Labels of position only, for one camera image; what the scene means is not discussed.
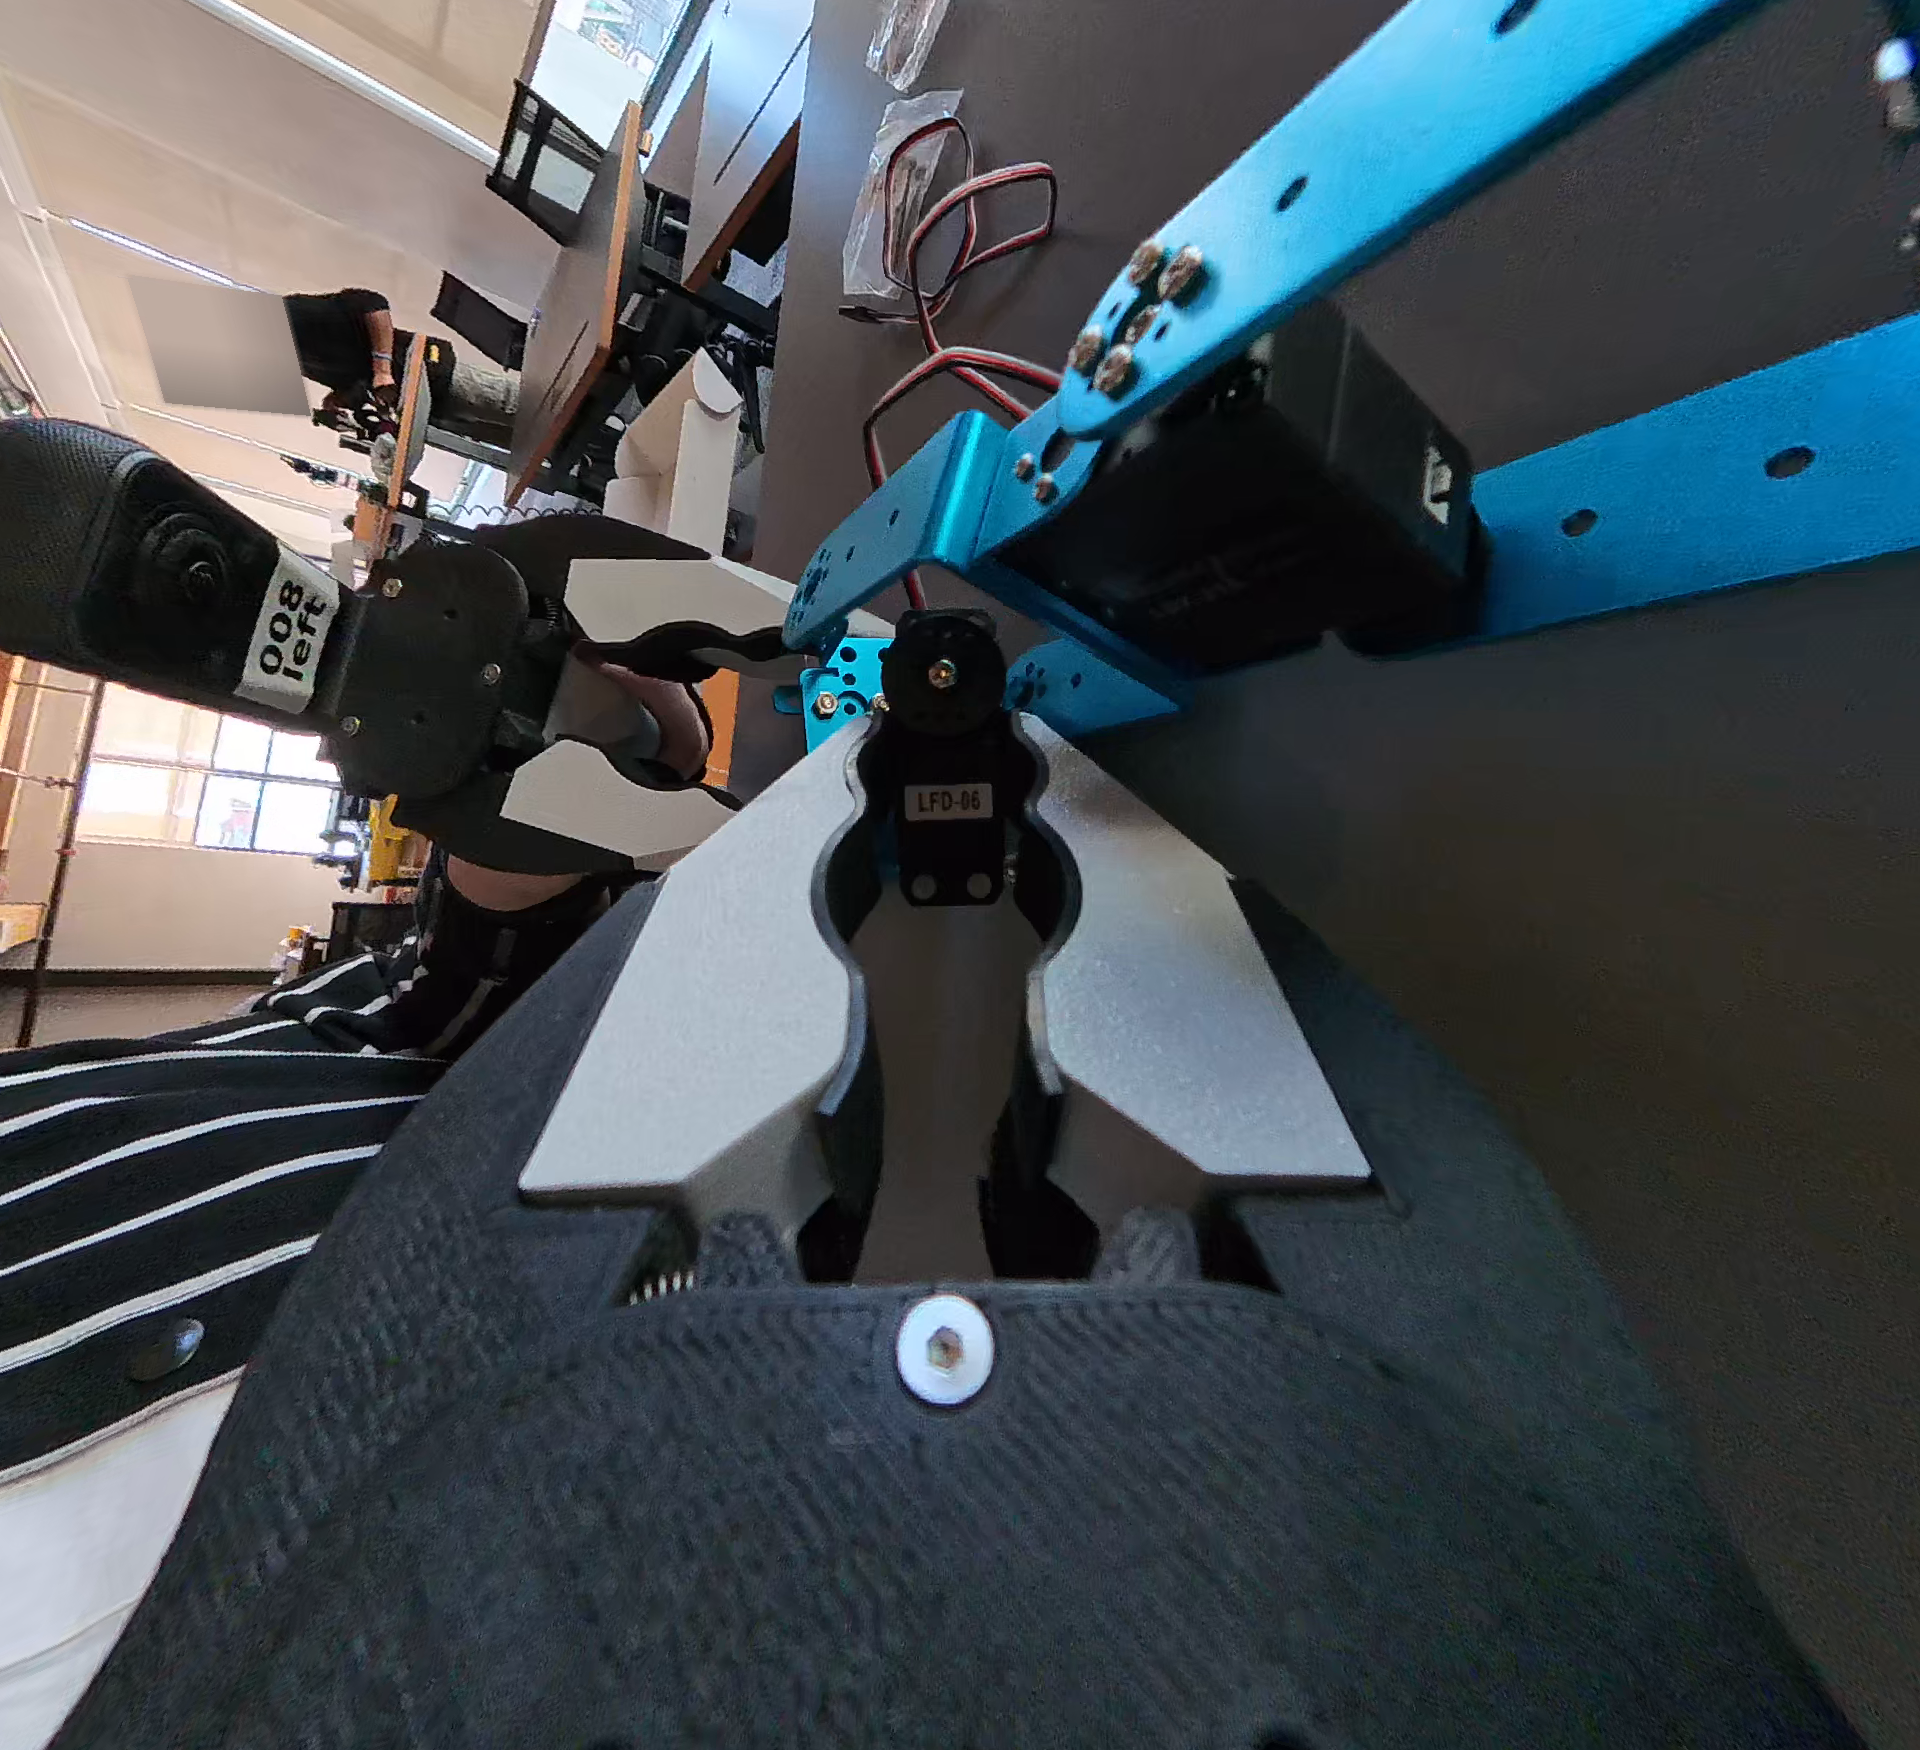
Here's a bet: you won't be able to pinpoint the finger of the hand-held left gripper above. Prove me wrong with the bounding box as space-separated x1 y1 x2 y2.
499 735 746 875
563 557 897 679

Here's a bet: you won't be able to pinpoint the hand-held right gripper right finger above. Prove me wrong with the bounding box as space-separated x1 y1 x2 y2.
1020 711 1376 1278

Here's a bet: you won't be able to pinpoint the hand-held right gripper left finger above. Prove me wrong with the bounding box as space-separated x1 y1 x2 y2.
516 716 881 1278

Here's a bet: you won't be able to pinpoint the black servo motor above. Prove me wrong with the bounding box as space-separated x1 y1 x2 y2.
878 612 1053 912

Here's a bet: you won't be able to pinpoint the blue metal toy robot arm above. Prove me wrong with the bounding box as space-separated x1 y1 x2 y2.
772 0 1920 755

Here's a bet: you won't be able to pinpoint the person's left forearm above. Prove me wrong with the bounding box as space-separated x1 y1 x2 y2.
254 865 639 1063

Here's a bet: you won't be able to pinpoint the cluttered desk with wooden edge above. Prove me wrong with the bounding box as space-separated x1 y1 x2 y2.
353 340 439 554

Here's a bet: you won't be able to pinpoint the dark desk with wooden edge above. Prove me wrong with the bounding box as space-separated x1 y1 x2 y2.
751 0 1920 1750

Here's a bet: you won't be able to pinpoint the person's left hand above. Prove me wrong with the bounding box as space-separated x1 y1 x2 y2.
598 667 716 786

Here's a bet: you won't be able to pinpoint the yellow cart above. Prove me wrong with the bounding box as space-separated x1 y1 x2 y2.
362 791 443 890

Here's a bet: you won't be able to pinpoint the multi-pane window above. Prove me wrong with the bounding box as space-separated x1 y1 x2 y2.
82 686 345 856

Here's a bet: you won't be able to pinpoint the person's dark striped jacket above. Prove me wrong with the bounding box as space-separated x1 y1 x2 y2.
0 1006 452 1483

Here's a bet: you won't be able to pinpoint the scattered clear plastic parts bags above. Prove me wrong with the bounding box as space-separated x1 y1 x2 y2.
842 0 964 301

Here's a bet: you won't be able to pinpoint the person's white shirt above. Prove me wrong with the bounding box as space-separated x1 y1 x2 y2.
0 1382 241 1750

